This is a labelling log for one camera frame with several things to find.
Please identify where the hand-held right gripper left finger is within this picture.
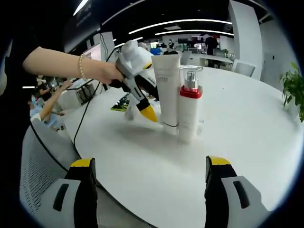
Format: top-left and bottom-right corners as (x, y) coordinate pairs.
(35, 158), (98, 228)

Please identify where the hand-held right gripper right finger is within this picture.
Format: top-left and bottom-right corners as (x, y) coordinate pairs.
(204, 155), (274, 228)

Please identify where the white skincare tube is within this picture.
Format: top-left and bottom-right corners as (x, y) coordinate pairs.
(151, 54), (181, 135)

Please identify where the dark green skincare sachet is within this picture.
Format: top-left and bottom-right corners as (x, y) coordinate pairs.
(110, 94), (133, 112)

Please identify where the white red-collared skincare pump bottle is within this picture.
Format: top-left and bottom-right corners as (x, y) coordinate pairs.
(178, 66), (204, 143)

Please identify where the person's left hand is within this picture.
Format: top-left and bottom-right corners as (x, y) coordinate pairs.
(95, 61), (124, 88)

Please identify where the large display screen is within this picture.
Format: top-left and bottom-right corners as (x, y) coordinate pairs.
(87, 44), (102, 62)

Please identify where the white mesh chair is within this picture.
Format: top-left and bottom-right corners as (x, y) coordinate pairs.
(20, 118), (100, 228)

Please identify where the white office chair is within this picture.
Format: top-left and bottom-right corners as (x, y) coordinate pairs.
(231, 60), (256, 79)

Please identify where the green potted plant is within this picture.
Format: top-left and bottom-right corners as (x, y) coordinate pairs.
(280, 62), (304, 123)

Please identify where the pearl bracelet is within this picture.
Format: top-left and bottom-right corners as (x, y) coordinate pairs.
(78, 54), (87, 82)

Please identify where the black cable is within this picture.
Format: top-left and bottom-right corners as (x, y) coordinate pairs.
(73, 80), (105, 162)
(29, 117), (71, 173)

